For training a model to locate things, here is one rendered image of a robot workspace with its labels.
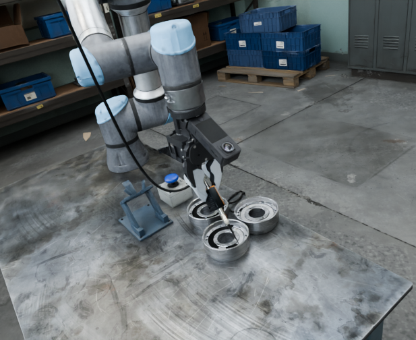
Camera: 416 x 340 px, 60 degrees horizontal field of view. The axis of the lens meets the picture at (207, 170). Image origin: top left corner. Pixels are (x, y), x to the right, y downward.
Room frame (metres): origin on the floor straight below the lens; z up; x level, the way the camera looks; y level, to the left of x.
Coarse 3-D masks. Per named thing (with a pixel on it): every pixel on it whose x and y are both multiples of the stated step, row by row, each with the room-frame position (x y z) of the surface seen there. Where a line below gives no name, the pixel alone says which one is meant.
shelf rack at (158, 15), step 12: (204, 0) 5.08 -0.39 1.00; (216, 0) 5.04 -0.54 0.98; (228, 0) 5.14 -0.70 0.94; (240, 0) 5.25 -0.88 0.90; (168, 12) 4.65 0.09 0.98; (180, 12) 4.74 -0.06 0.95; (192, 12) 4.83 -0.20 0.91; (120, 24) 4.86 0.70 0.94; (120, 36) 4.83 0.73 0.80; (204, 48) 4.93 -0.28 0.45; (216, 48) 4.97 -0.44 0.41
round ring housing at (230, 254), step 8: (216, 224) 0.68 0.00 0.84; (224, 224) 0.68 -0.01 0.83; (232, 224) 0.68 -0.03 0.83; (240, 224) 0.66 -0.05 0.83; (208, 232) 0.66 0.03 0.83; (224, 232) 0.65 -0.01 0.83; (248, 232) 0.62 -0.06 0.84; (216, 240) 0.63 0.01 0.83; (224, 240) 0.65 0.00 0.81; (232, 240) 0.65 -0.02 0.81; (248, 240) 0.61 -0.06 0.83; (208, 248) 0.60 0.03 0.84; (216, 248) 0.59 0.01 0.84; (232, 248) 0.58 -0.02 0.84; (240, 248) 0.59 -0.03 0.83; (216, 256) 0.59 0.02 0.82; (224, 256) 0.58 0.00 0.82; (232, 256) 0.58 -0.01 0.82; (240, 256) 0.59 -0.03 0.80
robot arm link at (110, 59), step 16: (64, 0) 1.01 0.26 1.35; (80, 0) 0.92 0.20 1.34; (96, 0) 0.97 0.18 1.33; (80, 16) 0.85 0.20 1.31; (96, 16) 0.85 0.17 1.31; (80, 32) 0.80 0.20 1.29; (96, 32) 0.78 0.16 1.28; (96, 48) 0.73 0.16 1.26; (112, 48) 0.73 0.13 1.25; (128, 48) 0.73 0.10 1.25; (80, 64) 0.71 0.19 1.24; (96, 64) 0.71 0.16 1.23; (112, 64) 0.71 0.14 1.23; (128, 64) 0.72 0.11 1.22; (80, 80) 0.71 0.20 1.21; (112, 80) 0.73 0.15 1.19
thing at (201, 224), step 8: (200, 200) 0.80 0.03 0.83; (224, 200) 0.77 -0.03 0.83; (192, 208) 0.77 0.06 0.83; (200, 208) 0.76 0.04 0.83; (208, 208) 0.77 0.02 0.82; (224, 208) 0.74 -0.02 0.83; (192, 216) 0.74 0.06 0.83; (200, 216) 0.73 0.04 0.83; (208, 216) 0.73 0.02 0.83; (216, 216) 0.70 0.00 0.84; (192, 224) 0.72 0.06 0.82; (200, 224) 0.71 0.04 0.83; (208, 224) 0.70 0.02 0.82
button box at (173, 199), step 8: (160, 184) 0.90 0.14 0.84; (168, 184) 0.89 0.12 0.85; (176, 184) 0.88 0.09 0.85; (184, 184) 0.87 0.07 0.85; (160, 192) 0.88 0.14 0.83; (168, 192) 0.85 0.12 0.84; (176, 192) 0.85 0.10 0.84; (184, 192) 0.86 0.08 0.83; (168, 200) 0.85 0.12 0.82; (176, 200) 0.84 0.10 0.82; (184, 200) 0.86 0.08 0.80
